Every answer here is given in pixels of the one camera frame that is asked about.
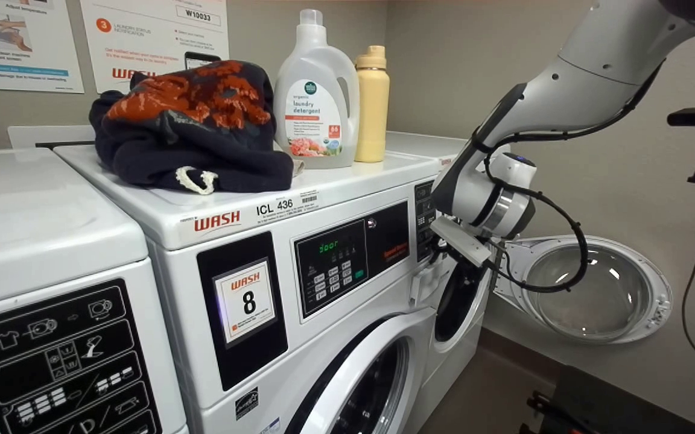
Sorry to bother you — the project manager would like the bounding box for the wall poster with orange dot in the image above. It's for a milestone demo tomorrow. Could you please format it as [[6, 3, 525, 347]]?
[[77, 0, 232, 94]]

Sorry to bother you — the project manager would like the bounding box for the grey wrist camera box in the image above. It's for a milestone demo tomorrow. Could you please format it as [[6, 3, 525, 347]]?
[[428, 213, 497, 271]]

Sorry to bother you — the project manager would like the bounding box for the white washer with number card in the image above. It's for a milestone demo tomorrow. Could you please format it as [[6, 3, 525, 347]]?
[[53, 141, 445, 434]]

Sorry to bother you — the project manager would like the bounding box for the white washer with large label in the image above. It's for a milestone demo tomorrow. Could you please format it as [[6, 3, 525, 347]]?
[[0, 142, 192, 434]]

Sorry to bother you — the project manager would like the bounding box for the black floor base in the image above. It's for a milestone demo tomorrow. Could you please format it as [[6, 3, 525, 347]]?
[[515, 364, 695, 434]]

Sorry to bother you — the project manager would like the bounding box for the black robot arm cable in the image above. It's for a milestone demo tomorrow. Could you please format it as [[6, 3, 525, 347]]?
[[476, 136, 590, 296]]

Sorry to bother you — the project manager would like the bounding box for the yellow bottle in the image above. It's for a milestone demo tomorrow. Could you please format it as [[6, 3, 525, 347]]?
[[352, 43, 393, 167]]

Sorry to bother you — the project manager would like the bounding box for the dark navy garment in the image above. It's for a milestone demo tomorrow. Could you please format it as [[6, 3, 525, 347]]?
[[87, 59, 297, 197]]

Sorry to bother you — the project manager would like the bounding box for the white round glass washer door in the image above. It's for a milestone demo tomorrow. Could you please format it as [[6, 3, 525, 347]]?
[[495, 231, 675, 347], [282, 309, 439, 434]]

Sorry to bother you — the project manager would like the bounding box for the black button control panel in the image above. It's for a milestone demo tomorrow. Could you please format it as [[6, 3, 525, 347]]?
[[295, 201, 412, 321]]

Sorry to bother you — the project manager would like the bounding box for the translucent white detergent bottle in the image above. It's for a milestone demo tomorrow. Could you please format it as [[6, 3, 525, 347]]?
[[273, 8, 361, 171]]

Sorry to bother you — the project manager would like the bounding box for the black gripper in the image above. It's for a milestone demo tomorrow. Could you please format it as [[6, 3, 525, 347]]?
[[428, 230, 497, 280]]

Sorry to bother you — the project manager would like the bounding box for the white washer beside wall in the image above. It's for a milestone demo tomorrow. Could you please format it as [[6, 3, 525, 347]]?
[[383, 130, 498, 434]]

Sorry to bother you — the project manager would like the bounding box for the black panel with number card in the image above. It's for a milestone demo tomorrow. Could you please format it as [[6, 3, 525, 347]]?
[[196, 230, 288, 394]]

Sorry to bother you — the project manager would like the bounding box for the white detergent drawer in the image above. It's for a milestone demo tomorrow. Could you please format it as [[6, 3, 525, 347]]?
[[407, 257, 450, 312]]

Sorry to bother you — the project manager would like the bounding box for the black washer instruction label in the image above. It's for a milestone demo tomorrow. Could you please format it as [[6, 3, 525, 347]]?
[[0, 278, 164, 434], [412, 178, 439, 265]]

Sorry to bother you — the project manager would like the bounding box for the wall poster with blue stripe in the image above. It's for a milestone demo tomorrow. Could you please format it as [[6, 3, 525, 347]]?
[[0, 0, 87, 94]]

